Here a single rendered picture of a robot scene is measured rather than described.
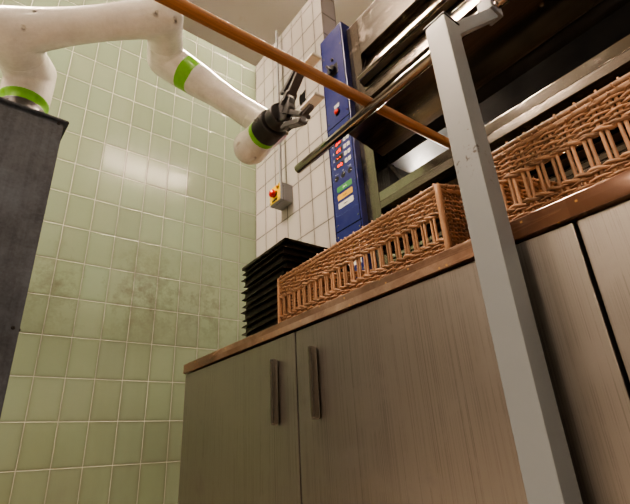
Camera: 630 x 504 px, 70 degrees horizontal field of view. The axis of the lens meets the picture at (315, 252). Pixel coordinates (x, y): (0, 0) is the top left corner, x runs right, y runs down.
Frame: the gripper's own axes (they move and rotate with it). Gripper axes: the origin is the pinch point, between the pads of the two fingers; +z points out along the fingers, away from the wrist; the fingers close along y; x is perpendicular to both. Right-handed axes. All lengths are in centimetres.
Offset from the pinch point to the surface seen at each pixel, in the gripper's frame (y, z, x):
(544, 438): 89, 41, 6
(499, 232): 64, 41, 5
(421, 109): -18, -6, -51
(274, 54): 1.2, 1.2, 13.3
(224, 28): 1.3, 1.2, 26.4
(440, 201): 50, 27, -4
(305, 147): -47, -75, -52
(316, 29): -113, -60, -52
